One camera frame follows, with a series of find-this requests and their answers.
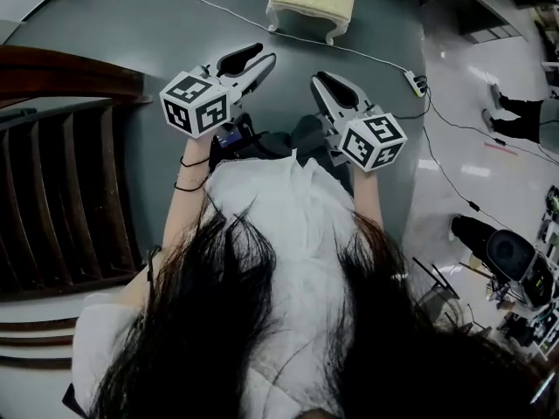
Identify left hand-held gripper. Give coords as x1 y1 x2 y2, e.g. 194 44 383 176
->
159 43 277 148

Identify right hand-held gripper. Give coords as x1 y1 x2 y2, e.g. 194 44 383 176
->
310 72 408 173

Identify person's right forearm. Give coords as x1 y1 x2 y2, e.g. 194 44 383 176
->
351 168 385 231

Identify person's left forearm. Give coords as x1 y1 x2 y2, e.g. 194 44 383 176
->
162 136 216 257

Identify person's dark trousers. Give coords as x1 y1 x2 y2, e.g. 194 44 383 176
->
209 113 355 196

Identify white power strip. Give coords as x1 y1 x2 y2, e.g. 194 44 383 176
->
403 69 430 100

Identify grey floor mat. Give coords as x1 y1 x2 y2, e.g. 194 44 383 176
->
0 0 428 252

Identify person's white shirt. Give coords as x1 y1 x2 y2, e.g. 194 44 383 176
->
69 154 364 419

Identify grey metal cabinet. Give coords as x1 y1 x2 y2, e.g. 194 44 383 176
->
418 0 532 46

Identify pink strip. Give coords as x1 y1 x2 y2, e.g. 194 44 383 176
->
483 141 519 156

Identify dark brown wooden chair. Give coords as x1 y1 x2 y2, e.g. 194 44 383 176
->
0 45 155 301

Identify black rounded machine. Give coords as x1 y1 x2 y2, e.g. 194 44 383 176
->
450 215 558 310

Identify white furniture with brown trim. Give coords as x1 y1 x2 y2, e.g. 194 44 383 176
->
0 294 88 419

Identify white power cable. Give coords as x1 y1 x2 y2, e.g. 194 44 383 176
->
107 0 414 78

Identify long black cable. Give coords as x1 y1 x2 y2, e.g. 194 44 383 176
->
424 86 559 166

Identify black cable with adapter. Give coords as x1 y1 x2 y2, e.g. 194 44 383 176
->
421 123 513 233

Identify black metal frame stand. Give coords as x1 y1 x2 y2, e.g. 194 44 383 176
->
411 257 462 301

